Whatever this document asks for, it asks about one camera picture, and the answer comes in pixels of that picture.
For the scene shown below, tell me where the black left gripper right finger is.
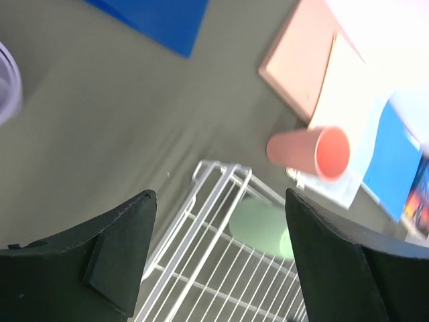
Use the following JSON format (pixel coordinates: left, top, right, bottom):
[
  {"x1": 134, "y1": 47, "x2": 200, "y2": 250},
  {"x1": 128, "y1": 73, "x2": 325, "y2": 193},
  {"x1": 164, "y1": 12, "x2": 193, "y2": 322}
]
[{"x1": 285, "y1": 189, "x2": 428, "y2": 321}]

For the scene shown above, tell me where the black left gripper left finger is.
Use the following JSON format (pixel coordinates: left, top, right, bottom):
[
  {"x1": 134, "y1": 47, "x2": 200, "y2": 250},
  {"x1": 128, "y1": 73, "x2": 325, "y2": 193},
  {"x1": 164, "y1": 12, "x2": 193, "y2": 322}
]
[{"x1": 1, "y1": 190, "x2": 157, "y2": 321}]

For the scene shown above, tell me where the pink cup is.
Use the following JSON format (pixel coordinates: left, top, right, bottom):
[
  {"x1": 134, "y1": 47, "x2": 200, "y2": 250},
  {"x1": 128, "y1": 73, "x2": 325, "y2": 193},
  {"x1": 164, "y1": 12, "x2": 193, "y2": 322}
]
[{"x1": 266, "y1": 127, "x2": 351, "y2": 182}]

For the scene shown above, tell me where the green cup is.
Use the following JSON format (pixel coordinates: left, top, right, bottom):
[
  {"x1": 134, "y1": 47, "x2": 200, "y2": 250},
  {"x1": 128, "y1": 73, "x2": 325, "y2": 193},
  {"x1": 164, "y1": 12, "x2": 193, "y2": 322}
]
[{"x1": 229, "y1": 198, "x2": 294, "y2": 260}]

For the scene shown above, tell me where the large purple cup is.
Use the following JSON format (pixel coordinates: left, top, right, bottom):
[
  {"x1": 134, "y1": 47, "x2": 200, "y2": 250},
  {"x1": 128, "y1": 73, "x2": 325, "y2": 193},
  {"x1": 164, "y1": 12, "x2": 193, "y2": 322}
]
[{"x1": 0, "y1": 43, "x2": 23, "y2": 125}]

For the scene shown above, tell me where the Jane Eyre paperback book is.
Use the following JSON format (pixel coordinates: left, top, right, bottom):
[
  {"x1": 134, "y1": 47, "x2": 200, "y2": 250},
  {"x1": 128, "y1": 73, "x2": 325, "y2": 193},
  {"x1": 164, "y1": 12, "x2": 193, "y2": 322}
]
[{"x1": 402, "y1": 158, "x2": 428, "y2": 240}]

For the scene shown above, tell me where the light blue folder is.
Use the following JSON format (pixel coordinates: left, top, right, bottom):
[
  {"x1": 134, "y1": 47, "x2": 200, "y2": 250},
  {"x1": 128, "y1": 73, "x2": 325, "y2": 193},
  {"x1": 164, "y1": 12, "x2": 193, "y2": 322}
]
[{"x1": 362, "y1": 101, "x2": 422, "y2": 222}]

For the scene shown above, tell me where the white mesh bag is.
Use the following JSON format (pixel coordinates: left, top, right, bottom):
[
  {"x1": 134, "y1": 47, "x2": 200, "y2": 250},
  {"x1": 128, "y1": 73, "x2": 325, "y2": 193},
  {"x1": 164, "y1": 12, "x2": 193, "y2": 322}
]
[{"x1": 288, "y1": 1, "x2": 428, "y2": 208}]

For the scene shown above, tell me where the pink board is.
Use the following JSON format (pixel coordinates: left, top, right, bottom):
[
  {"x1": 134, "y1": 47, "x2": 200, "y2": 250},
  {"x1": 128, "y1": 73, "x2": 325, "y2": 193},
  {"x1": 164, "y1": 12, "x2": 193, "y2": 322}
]
[{"x1": 258, "y1": 0, "x2": 356, "y2": 123}]

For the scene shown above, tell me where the dark blue folder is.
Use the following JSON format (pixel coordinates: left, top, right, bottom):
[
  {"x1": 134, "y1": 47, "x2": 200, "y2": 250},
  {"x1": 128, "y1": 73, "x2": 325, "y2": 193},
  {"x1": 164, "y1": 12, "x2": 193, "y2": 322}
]
[{"x1": 89, "y1": 0, "x2": 209, "y2": 58}]

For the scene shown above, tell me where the white wire dish rack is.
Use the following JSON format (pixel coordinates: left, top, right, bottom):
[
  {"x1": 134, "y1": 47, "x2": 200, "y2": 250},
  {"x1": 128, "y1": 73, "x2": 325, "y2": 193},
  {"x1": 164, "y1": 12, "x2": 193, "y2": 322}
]
[{"x1": 134, "y1": 160, "x2": 308, "y2": 321}]

